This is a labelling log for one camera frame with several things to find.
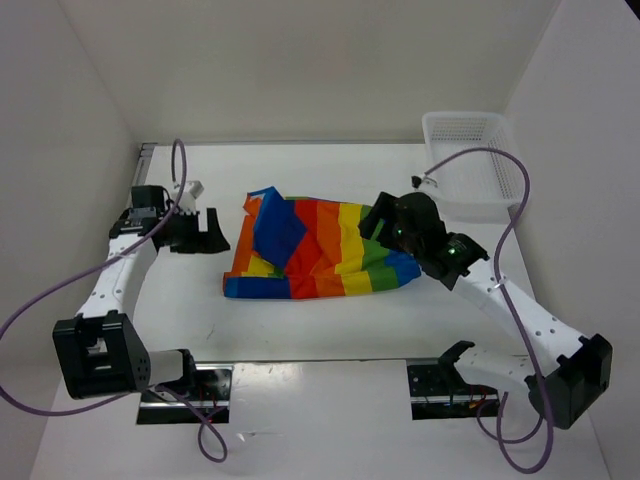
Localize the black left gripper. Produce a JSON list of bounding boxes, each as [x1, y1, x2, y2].
[[162, 207, 230, 254]]

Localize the rainbow striped shorts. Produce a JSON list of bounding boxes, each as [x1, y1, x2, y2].
[[223, 187, 421, 300]]

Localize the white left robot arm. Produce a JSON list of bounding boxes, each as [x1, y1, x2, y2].
[[52, 181, 230, 400]]

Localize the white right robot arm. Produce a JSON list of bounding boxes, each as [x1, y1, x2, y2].
[[359, 192, 613, 430]]

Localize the white plastic basket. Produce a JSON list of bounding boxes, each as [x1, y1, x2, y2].
[[422, 111, 524, 224]]

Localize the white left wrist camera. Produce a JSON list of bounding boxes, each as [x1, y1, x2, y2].
[[170, 180, 204, 213]]

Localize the aluminium table edge rail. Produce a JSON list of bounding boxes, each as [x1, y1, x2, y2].
[[131, 143, 157, 188]]

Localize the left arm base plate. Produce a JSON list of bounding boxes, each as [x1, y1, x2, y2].
[[136, 362, 234, 425]]

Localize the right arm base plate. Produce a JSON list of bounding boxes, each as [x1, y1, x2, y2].
[[406, 359, 499, 421]]

